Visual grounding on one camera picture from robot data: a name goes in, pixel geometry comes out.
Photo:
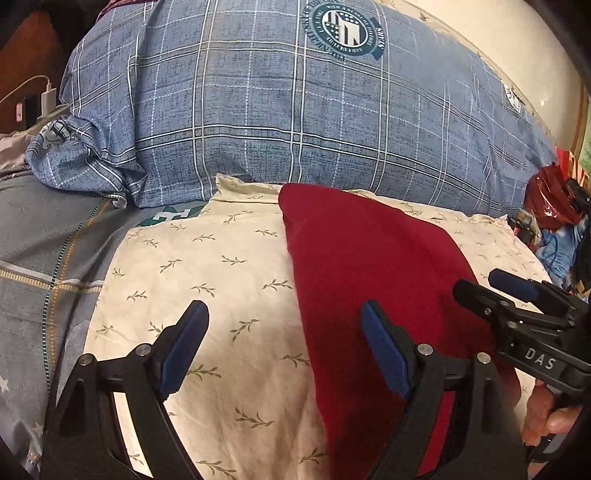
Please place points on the person's right hand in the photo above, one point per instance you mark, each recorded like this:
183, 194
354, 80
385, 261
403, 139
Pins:
538, 413

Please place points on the blue plaid pillow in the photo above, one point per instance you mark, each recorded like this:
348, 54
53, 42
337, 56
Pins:
277, 115

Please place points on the white charger plug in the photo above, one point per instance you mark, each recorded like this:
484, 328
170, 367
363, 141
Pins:
49, 98

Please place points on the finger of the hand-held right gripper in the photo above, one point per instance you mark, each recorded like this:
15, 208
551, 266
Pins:
478, 297
512, 285

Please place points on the black power socket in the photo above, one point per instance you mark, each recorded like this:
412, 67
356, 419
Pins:
21, 110

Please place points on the brown wooden headboard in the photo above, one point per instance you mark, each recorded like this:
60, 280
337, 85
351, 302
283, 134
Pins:
27, 50

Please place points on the blue cloth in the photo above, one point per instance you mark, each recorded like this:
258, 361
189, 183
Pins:
561, 251

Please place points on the cream leaf-print pillow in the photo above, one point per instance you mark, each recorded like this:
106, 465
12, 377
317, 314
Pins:
221, 286

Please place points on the red sweater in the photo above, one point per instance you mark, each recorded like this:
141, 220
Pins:
360, 258

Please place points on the grey patterned bed sheet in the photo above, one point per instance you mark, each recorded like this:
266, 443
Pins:
46, 240

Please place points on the small dark box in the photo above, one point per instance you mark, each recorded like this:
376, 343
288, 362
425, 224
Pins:
524, 226

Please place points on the red plastic bag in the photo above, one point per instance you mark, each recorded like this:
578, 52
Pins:
551, 196

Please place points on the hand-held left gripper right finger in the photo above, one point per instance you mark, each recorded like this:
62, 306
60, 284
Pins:
385, 353

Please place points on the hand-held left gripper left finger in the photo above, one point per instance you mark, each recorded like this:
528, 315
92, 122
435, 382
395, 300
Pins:
184, 353

